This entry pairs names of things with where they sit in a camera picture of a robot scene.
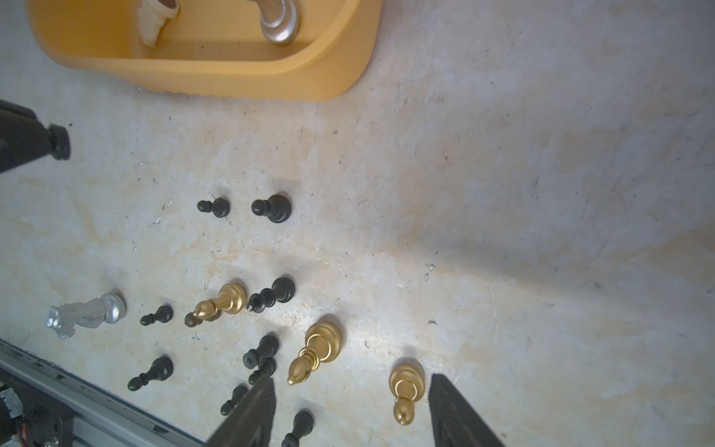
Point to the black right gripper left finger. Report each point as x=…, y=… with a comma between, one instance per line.
x=251, y=422

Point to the gold pawn chess piece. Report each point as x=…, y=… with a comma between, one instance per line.
x=408, y=385
x=231, y=299

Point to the aluminium rail frame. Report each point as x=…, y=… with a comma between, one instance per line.
x=102, y=418

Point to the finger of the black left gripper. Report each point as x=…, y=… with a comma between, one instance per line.
x=23, y=137

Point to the black bishop chess piece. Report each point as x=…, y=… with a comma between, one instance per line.
x=282, y=291

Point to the yellow plastic storage box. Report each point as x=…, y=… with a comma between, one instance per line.
x=214, y=48

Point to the cream knight chess piece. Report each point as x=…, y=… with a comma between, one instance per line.
x=152, y=16

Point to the silver rook chess piece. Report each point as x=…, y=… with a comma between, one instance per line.
x=279, y=20

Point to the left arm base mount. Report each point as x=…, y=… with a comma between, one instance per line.
x=31, y=418

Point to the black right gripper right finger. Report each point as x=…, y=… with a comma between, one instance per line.
x=454, y=421

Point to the gold bishop chess piece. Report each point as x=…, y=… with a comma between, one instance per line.
x=323, y=344

